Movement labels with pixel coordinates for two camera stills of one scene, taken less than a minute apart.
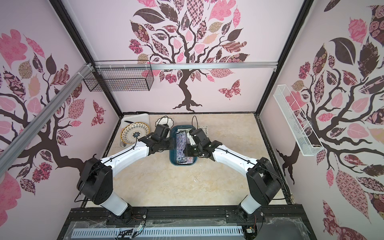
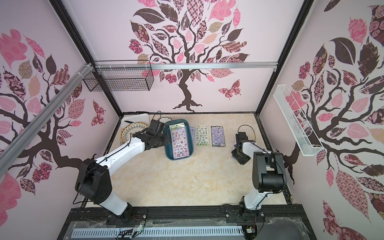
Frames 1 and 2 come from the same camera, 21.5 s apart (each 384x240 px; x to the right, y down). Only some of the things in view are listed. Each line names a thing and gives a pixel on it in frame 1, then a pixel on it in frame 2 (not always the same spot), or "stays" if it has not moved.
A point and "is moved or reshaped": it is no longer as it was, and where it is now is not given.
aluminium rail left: (9, 152) stays
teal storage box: (173, 152) is moved or reshaped
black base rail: (283, 223) stays
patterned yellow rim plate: (132, 132) stays
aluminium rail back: (184, 65) stays
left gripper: (171, 146) to (166, 140)
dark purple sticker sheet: (181, 142) to (217, 136)
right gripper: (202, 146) to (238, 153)
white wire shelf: (302, 131) stays
